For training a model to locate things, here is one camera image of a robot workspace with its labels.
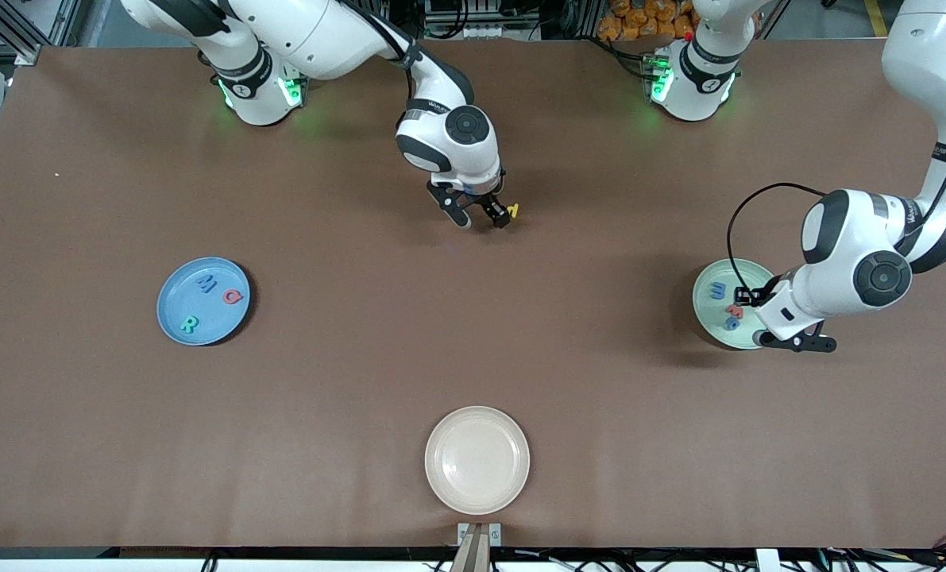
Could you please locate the blue round plate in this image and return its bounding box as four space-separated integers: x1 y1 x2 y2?
156 257 251 347

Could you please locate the pile of orange fruit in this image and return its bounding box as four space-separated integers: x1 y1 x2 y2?
597 0 694 42

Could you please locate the cream round plate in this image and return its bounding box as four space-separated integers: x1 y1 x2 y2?
424 406 531 516

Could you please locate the green round plate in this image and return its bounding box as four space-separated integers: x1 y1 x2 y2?
692 258 790 350

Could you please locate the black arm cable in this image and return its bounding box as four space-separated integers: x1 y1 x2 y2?
727 182 829 296
346 0 426 100

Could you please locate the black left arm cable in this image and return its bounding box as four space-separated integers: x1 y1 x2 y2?
727 182 829 296

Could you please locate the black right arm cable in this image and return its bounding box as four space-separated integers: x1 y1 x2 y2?
346 0 426 100

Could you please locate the aluminium frame post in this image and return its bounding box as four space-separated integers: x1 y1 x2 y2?
0 0 84 66

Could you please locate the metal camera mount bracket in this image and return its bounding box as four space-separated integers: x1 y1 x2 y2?
450 522 502 572

